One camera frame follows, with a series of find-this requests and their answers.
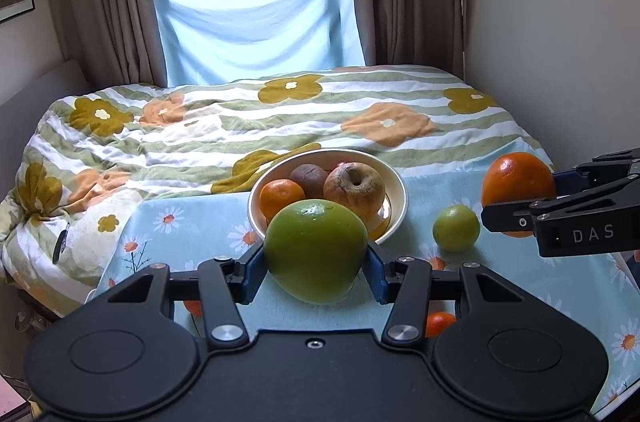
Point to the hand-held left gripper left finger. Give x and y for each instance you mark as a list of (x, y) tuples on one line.
[(254, 268)]

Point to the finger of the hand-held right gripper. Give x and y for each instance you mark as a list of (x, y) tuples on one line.
[(567, 179), (510, 214)]

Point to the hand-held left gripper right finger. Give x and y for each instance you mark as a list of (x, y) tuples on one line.
[(376, 274)]

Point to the large orange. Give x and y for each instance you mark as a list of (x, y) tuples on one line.
[(515, 177)]

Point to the green apple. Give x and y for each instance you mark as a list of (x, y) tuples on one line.
[(315, 252)]

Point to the medium orange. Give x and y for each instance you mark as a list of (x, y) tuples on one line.
[(281, 198)]

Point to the cream ceramic bowl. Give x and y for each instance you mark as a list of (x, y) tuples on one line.
[(397, 202)]

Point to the wrinkled yellow apple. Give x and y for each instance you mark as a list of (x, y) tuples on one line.
[(354, 191)]

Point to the brown kiwi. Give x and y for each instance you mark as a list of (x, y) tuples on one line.
[(309, 179)]

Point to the small green lime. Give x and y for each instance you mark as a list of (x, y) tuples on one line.
[(456, 228)]

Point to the blue daisy tablecloth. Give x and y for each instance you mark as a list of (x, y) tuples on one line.
[(200, 222)]

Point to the small tangerine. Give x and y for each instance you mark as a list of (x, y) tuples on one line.
[(440, 324)]

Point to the striped floral blanket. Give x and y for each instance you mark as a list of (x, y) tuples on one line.
[(225, 137)]

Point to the black pen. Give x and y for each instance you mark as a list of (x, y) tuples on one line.
[(61, 244)]

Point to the light blue window cloth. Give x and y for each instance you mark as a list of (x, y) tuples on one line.
[(250, 32)]

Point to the pink box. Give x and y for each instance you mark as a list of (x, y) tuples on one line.
[(10, 399)]

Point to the grey upholstered headboard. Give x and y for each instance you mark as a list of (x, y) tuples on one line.
[(45, 82)]

